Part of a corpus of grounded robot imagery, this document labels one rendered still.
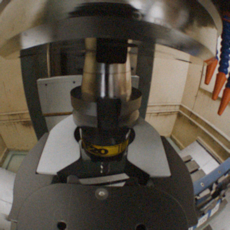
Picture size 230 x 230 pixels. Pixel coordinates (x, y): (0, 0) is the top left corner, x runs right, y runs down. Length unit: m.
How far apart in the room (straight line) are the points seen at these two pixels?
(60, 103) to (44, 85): 0.11
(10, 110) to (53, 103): 0.72
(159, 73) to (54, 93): 0.88
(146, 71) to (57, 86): 0.45
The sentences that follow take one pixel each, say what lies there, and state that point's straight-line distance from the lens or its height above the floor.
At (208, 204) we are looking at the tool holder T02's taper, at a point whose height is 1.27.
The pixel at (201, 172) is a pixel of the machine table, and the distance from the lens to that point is 0.95.
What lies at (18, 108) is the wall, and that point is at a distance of 1.17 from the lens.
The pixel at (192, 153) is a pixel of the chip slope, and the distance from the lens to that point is 1.23.
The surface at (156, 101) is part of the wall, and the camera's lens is 1.21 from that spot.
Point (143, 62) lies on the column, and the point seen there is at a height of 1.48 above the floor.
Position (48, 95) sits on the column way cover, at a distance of 0.58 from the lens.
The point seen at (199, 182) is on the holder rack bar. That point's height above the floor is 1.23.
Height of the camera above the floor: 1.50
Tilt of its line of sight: 28 degrees down
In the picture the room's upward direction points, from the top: 3 degrees clockwise
